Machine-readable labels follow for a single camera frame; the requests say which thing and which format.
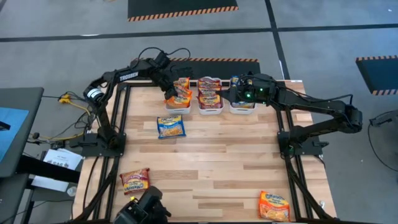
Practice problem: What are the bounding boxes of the dark grey side desk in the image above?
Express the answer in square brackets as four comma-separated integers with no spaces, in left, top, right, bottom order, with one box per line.
[0,86,44,179]

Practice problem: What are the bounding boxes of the white plastic bin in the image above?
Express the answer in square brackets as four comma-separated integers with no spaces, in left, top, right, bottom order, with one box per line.
[229,77,258,115]
[164,77,192,115]
[197,77,224,116]

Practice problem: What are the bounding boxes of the yellow power cable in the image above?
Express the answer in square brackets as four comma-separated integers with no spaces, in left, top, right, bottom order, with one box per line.
[40,101,91,141]

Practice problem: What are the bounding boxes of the white paper sheet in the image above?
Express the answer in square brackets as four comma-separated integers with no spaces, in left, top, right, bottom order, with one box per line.
[30,147,84,193]

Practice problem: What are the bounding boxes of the blue desk panel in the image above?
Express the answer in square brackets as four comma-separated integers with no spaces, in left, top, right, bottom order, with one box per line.
[0,107,30,163]

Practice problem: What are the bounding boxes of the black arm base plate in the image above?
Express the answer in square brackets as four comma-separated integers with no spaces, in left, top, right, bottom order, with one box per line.
[68,133,127,157]
[277,130,330,156]

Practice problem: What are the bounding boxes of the black hazard-striped floor mat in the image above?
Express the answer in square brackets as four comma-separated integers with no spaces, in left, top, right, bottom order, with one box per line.
[127,0,239,22]
[126,57,262,82]
[356,55,398,96]

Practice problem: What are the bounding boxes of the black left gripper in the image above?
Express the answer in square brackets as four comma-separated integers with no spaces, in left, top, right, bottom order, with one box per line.
[152,52,180,101]

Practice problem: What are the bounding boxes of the black metal table frame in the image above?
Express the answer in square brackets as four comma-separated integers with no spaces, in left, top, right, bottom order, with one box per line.
[73,80,340,223]

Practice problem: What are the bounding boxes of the black desk support bar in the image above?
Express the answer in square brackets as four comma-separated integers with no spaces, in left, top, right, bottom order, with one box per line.
[17,154,81,184]

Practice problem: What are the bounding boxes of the dark red Maruchan ramen pack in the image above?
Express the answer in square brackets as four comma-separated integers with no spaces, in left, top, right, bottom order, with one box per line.
[198,86,222,96]
[198,94,223,110]
[119,167,151,196]
[198,76,222,88]

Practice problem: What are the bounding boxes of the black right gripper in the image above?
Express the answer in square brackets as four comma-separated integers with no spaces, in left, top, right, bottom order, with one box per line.
[216,74,277,105]

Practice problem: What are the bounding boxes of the black floor cable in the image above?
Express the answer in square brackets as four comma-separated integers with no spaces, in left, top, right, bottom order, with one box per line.
[42,90,99,147]

